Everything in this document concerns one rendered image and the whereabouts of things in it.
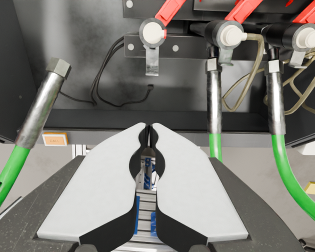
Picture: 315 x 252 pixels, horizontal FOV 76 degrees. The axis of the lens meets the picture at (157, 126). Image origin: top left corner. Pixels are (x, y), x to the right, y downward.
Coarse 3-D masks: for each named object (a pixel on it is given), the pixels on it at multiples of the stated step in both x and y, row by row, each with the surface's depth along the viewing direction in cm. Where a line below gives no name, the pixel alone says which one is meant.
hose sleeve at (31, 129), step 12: (48, 72) 20; (48, 84) 20; (60, 84) 21; (36, 96) 20; (48, 96) 20; (36, 108) 20; (48, 108) 21; (24, 120) 20; (36, 120) 20; (24, 132) 19; (36, 132) 20; (24, 144) 19
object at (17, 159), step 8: (16, 152) 19; (24, 152) 20; (8, 160) 19; (16, 160) 19; (24, 160) 20; (8, 168) 19; (16, 168) 19; (0, 176) 19; (8, 176) 19; (16, 176) 19; (0, 184) 18; (8, 184) 19; (0, 192) 18; (8, 192) 19; (0, 200) 18
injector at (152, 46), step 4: (144, 20) 20; (148, 20) 20; (152, 20) 20; (156, 20) 20; (160, 20) 20; (144, 24) 20; (160, 24) 20; (140, 28) 20; (164, 28) 20; (140, 32) 21; (140, 36) 21; (144, 40) 21; (160, 40) 21; (144, 44) 21; (148, 44) 21; (152, 44) 21; (156, 44) 21; (160, 44) 21; (152, 48) 26
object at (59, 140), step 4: (44, 132) 46; (48, 132) 46; (52, 132) 46; (56, 132) 46; (60, 132) 46; (64, 132) 46; (44, 136) 46; (48, 136) 46; (52, 136) 46; (56, 136) 46; (60, 136) 46; (48, 140) 46; (52, 140) 46; (56, 140) 46; (60, 140) 46; (60, 144) 47; (64, 144) 47
